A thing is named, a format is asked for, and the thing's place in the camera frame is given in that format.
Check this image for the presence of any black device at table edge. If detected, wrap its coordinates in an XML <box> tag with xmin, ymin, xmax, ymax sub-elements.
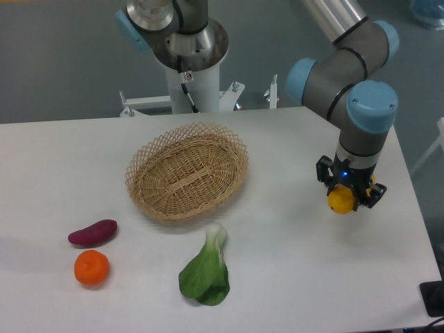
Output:
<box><xmin>419</xmin><ymin>280</ymin><xmax>443</xmax><ymax>318</ymax></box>

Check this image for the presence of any woven wicker basket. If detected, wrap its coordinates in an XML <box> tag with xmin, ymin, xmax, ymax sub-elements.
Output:
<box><xmin>125</xmin><ymin>122</ymin><xmax>248</xmax><ymax>223</ymax></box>

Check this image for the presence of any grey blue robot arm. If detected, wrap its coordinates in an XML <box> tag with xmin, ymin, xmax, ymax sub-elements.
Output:
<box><xmin>115</xmin><ymin>1</ymin><xmax>399</xmax><ymax>207</ymax></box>

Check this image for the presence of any black cable on pedestal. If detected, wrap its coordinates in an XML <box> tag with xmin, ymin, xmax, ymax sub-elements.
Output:
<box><xmin>176</xmin><ymin>54</ymin><xmax>200</xmax><ymax>114</ymax></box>

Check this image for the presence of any white frame at right edge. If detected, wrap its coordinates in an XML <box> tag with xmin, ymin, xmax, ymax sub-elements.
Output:
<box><xmin>409</xmin><ymin>117</ymin><xmax>443</xmax><ymax>177</ymax></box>

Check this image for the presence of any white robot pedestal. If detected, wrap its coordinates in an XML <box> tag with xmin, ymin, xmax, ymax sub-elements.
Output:
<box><xmin>119</xmin><ymin>62</ymin><xmax>281</xmax><ymax>117</ymax></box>

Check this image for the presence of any yellow mango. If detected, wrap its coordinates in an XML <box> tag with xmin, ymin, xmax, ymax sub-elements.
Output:
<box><xmin>327</xmin><ymin>184</ymin><xmax>355</xmax><ymax>214</ymax></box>

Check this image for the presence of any blue object top right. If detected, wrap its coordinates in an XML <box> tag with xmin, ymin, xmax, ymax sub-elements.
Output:
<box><xmin>410</xmin><ymin>0</ymin><xmax>443</xmax><ymax>31</ymax></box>

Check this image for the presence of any purple sweet potato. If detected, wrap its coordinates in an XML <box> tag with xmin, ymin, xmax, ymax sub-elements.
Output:
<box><xmin>67</xmin><ymin>219</ymin><xmax>118</xmax><ymax>248</ymax></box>

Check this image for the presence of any orange tangerine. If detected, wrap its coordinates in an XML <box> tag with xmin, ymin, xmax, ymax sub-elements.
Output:
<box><xmin>74</xmin><ymin>250</ymin><xmax>110</xmax><ymax>286</ymax></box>

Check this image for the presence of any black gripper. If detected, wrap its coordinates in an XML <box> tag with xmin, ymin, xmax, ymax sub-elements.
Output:
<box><xmin>316</xmin><ymin>155</ymin><xmax>387</xmax><ymax>211</ymax></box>

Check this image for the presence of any green bok choy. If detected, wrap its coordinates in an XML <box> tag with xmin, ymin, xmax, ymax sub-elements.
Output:
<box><xmin>178</xmin><ymin>223</ymin><xmax>230</xmax><ymax>306</ymax></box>

